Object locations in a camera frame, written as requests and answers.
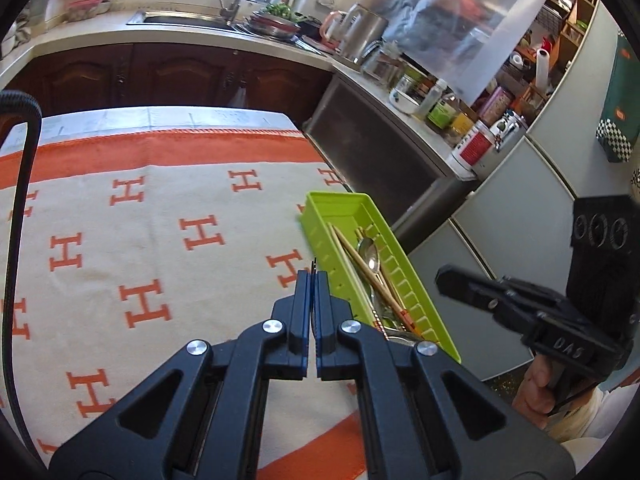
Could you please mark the dark wooden cabinets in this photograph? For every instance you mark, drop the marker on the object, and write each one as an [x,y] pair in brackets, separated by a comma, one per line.
[175,75]

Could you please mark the grey refrigerator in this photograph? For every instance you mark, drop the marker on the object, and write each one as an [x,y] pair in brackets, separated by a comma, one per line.
[525,200]

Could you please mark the person's right forearm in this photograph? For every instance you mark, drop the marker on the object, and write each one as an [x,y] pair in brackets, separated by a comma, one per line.
[580,420]

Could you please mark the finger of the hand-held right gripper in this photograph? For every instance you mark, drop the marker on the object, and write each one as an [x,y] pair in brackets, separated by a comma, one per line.
[470,292]
[535,297]

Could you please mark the green checkered bag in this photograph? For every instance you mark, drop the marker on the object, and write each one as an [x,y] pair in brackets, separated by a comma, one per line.
[620,105]

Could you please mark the green label oil bottle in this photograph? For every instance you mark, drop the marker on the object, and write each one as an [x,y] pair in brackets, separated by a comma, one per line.
[442,115]

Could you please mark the light chopstick red end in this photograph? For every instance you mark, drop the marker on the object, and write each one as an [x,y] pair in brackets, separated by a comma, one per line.
[372,282]

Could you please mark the pink box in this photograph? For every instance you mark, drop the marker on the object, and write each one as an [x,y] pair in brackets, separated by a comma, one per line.
[494,106]

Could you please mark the paper towel roll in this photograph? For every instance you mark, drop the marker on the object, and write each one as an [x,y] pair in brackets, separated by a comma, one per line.
[544,72]

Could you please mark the white patterned bowl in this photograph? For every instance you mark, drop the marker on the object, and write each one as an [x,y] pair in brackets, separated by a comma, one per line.
[406,102]

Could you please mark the orange printed blanket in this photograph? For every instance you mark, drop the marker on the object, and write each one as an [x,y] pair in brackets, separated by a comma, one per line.
[175,200]

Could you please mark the steel cabinet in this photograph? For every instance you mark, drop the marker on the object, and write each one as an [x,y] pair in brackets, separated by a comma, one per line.
[380,150]

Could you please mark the translucent plastic sheet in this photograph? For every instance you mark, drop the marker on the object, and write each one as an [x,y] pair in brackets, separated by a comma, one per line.
[465,20]

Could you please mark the white electric kettle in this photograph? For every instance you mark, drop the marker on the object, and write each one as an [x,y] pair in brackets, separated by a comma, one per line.
[360,32]

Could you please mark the clear plastic bottle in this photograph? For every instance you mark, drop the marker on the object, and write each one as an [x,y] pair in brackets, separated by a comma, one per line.
[436,100]

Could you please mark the chrome object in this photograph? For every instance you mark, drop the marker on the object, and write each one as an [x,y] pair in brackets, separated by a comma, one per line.
[510,127]

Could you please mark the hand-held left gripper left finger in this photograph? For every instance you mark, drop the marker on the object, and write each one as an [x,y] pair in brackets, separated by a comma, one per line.
[300,340]

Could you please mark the green vegetables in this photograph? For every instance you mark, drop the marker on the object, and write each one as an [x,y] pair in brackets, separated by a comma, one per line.
[282,10]

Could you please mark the pink lidded container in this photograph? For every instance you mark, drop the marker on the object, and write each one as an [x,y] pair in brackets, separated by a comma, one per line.
[87,8]

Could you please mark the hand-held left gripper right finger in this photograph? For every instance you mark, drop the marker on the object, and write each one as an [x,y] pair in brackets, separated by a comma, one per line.
[326,345]

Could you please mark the large metal spoon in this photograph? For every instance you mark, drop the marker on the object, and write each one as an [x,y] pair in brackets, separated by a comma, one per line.
[369,256]

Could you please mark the person's right hand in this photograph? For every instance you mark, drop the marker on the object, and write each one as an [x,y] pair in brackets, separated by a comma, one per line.
[532,390]

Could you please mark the yellow bottle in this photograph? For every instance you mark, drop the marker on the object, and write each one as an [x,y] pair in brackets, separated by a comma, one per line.
[462,127]

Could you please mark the glass jug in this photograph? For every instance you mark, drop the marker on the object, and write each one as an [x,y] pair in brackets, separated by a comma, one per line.
[382,67]

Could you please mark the green plastic tray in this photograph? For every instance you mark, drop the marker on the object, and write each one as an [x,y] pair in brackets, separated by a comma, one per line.
[325,210]

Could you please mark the white tub red label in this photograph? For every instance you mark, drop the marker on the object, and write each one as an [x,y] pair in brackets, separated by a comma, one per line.
[472,147]

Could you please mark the steel sink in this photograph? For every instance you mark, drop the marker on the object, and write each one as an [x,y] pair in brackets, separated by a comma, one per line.
[185,19]

